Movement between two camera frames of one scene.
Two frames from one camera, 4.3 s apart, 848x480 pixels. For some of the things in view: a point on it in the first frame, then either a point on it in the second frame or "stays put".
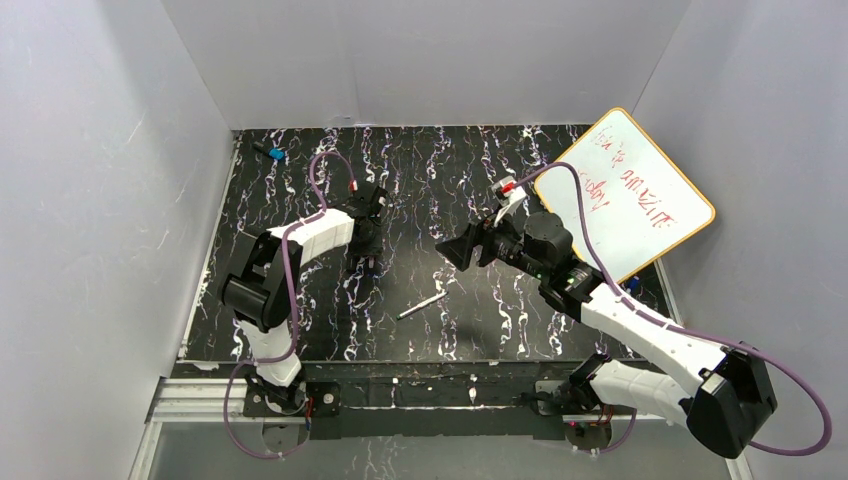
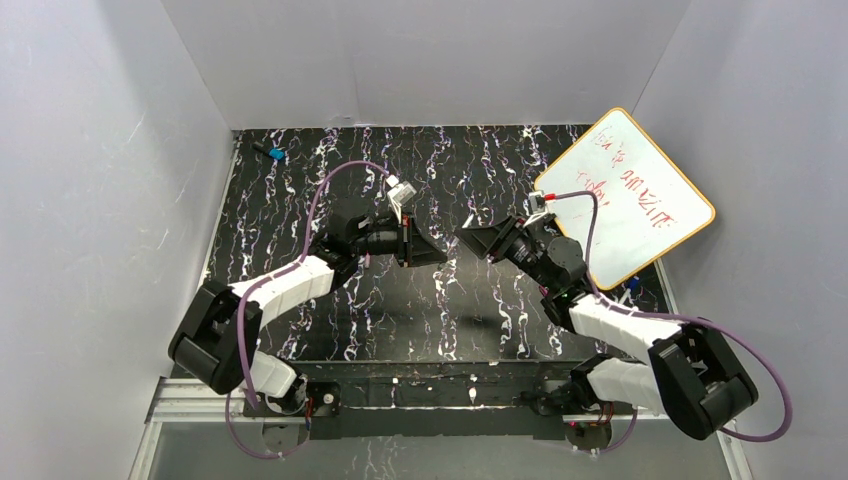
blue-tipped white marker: x=634 y=284 stays put
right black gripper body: x=486 y=240 stays put
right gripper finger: x=459 y=250 → x=487 y=241
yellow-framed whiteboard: x=640 y=205 stays put
